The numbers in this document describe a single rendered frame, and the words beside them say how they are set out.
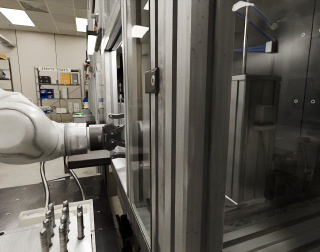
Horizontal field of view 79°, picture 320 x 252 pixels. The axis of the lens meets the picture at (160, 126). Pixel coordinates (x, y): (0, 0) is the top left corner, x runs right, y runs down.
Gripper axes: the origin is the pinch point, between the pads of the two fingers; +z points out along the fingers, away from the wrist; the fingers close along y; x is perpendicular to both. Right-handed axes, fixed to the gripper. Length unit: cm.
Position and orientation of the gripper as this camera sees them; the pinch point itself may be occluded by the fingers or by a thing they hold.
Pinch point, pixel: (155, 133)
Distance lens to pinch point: 63.0
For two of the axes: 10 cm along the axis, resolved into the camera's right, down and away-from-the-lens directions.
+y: 0.0, -9.9, -1.5
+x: -3.6, -1.4, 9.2
